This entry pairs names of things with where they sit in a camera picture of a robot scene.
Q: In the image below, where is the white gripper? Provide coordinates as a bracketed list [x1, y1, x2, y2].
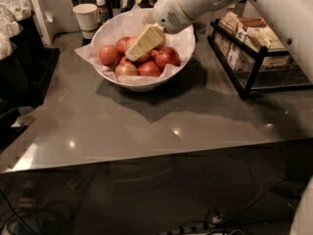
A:
[125, 0, 194, 61]

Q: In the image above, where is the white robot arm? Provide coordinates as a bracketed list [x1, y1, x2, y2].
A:
[142, 0, 313, 79]

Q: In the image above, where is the white paper bowl liner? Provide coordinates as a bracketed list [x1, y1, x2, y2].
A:
[73, 8, 196, 84]

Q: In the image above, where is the white bowl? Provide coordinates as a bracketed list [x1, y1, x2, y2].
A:
[89, 7, 197, 93]

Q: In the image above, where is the red back apple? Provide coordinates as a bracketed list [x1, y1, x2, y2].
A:
[115, 36, 130, 55]

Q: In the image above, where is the red apple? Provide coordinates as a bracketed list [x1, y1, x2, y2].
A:
[155, 47, 181, 71]
[99, 45, 120, 66]
[115, 36, 130, 55]
[138, 61, 161, 76]

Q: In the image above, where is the red right apple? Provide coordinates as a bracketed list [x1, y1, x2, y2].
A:
[155, 47, 181, 71]

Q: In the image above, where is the red front apple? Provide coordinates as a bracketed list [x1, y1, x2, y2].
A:
[138, 61, 161, 76]

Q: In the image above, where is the yellow-red front-left apple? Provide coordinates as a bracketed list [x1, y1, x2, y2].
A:
[114, 63, 138, 76]

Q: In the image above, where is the red left apple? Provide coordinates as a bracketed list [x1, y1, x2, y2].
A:
[99, 45, 120, 66]

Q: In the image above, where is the small green glass bottle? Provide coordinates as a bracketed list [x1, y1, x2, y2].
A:
[96, 0, 110, 24]

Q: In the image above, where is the white paper cup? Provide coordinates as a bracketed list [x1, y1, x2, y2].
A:
[72, 3, 98, 31]

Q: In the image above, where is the black rubber mat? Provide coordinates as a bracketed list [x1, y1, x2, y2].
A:
[30, 48, 61, 108]

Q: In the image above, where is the black container with napkins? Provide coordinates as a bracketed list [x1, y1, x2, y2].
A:
[0, 11, 46, 107]

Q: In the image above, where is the black wire condiment rack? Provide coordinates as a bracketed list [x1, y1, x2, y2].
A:
[207, 20, 313, 100]

